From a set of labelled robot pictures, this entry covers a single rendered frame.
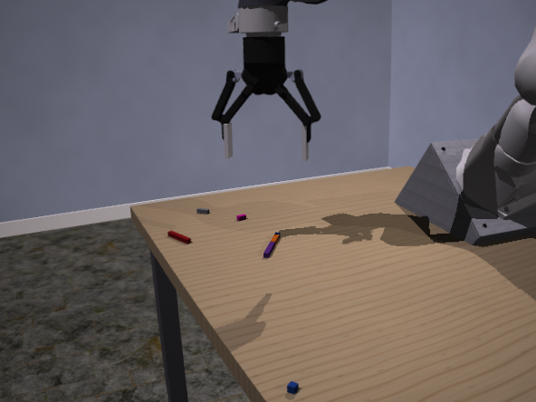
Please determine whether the purple rod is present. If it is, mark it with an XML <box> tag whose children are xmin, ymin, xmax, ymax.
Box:
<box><xmin>263</xmin><ymin>242</ymin><xmax>275</xmax><ymax>258</ymax></box>

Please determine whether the red rod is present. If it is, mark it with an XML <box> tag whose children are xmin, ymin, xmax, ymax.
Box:
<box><xmin>167</xmin><ymin>231</ymin><xmax>191</xmax><ymax>244</ymax></box>

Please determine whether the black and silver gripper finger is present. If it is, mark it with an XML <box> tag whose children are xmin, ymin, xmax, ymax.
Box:
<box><xmin>212</xmin><ymin>70</ymin><xmax>259</xmax><ymax>158</ymax></box>
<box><xmin>266</xmin><ymin>70</ymin><xmax>321</xmax><ymax>161</ymax></box>

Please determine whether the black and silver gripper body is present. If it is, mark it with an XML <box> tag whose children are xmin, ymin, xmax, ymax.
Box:
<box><xmin>242</xmin><ymin>36</ymin><xmax>287</xmax><ymax>95</ymax></box>

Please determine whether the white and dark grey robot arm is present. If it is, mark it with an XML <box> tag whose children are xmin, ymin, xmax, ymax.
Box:
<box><xmin>227</xmin><ymin>0</ymin><xmax>536</xmax><ymax>219</ymax></box>

